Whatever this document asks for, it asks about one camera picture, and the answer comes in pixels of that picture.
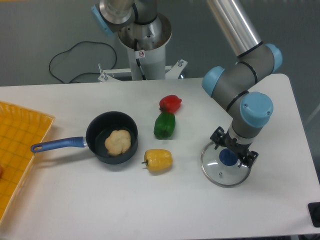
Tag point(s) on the red bell pepper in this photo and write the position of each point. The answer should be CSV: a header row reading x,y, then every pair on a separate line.
x,y
170,104

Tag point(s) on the green bell pepper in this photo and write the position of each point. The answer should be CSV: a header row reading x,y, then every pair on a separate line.
x,y
164,125

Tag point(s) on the yellow bell pepper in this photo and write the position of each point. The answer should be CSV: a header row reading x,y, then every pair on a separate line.
x,y
157,160

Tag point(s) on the dark saucepan blue handle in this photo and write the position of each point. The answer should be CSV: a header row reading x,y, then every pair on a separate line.
x,y
98,130

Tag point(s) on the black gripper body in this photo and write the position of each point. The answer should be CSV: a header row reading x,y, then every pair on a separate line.
x,y
240,150

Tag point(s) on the yellow plastic basket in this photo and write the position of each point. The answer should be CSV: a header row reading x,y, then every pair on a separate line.
x,y
20,128

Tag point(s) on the glass pot lid blue knob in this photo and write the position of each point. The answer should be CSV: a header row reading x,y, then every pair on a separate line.
x,y
222,167

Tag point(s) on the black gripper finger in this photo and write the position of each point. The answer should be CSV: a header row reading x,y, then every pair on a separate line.
x,y
218,137
247,158

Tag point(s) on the cauliflower floret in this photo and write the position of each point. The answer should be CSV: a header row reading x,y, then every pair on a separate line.
x,y
118,142

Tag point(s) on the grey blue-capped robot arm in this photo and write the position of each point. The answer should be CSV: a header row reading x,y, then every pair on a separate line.
x,y
250,111

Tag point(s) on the black device at table edge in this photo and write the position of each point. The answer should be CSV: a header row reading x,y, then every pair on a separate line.
x,y
314,212

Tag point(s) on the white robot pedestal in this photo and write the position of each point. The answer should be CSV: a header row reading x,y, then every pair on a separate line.
x,y
146,51

